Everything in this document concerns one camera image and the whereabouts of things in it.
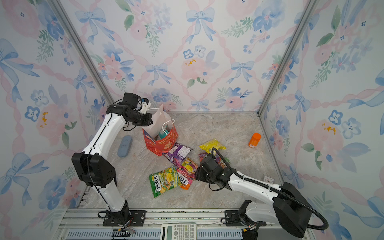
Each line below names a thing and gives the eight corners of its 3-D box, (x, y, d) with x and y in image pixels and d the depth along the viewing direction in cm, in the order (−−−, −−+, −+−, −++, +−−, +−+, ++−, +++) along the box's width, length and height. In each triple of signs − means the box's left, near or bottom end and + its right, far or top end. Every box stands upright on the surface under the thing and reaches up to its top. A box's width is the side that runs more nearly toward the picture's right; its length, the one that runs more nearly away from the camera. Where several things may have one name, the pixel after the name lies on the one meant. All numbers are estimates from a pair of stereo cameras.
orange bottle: (249, 148, 102) (253, 140, 95) (247, 141, 106) (251, 132, 98) (257, 148, 102) (262, 140, 95) (255, 141, 106) (260, 132, 98)
